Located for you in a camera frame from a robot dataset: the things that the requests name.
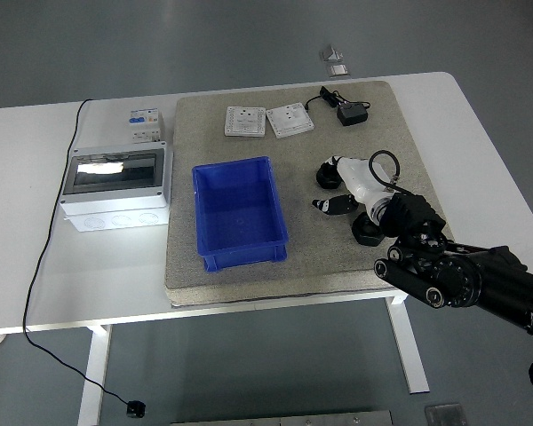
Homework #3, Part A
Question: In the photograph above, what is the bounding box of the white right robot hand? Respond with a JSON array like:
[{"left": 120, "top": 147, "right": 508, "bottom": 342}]
[{"left": 311, "top": 154, "right": 390, "bottom": 217}]

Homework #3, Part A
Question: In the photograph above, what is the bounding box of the small black hex nut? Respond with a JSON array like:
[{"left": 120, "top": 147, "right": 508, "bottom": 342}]
[{"left": 315, "top": 162, "right": 346, "bottom": 192}]

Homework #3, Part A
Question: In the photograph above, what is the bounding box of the large black hex nut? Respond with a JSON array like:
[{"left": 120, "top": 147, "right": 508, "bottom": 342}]
[{"left": 351, "top": 214, "right": 386, "bottom": 248}]

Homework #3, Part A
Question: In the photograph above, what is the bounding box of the blue plastic box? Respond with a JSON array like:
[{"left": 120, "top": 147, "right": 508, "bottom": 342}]
[{"left": 191, "top": 155, "right": 290, "bottom": 272}]

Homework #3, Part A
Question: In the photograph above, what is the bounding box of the grey distribution box clear lid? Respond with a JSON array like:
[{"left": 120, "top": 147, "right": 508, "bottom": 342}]
[{"left": 58, "top": 140, "right": 174, "bottom": 233}]

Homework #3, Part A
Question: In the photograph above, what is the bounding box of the black power adapter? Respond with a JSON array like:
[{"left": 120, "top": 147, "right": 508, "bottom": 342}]
[{"left": 336, "top": 101, "right": 369, "bottom": 128}]

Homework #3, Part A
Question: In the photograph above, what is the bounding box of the grey-brown mat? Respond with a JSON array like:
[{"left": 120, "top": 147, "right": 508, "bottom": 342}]
[{"left": 163, "top": 80, "right": 454, "bottom": 308}]

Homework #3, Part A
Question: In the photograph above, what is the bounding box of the white square socket panel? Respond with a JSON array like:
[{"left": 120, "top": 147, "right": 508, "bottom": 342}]
[{"left": 223, "top": 106, "right": 267, "bottom": 139}]

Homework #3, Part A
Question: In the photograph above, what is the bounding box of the white table leg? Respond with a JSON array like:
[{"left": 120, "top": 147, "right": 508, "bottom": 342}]
[
  {"left": 77, "top": 324, "right": 113, "bottom": 426},
  {"left": 385, "top": 296, "right": 430, "bottom": 395}
]

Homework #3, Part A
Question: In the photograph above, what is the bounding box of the white blue circuit breaker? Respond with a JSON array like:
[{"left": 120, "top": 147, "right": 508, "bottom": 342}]
[{"left": 126, "top": 110, "right": 165, "bottom": 145}]

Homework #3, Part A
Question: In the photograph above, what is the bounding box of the grey metal floor plate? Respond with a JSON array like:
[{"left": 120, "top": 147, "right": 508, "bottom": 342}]
[{"left": 424, "top": 402, "right": 466, "bottom": 426}]

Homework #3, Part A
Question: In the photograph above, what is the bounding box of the grey metal bar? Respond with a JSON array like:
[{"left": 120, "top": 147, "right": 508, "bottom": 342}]
[{"left": 171, "top": 409, "right": 393, "bottom": 426}]

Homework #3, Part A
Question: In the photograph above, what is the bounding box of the black adapter cord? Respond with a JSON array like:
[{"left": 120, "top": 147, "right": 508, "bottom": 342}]
[{"left": 304, "top": 85, "right": 370, "bottom": 112}]

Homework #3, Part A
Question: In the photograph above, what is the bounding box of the white socket panel with switch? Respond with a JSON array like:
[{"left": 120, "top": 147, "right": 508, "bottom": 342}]
[{"left": 266, "top": 101, "right": 315, "bottom": 139}]

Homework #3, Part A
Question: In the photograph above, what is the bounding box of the long black cable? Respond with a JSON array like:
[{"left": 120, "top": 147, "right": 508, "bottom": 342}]
[{"left": 22, "top": 98, "right": 130, "bottom": 406}]

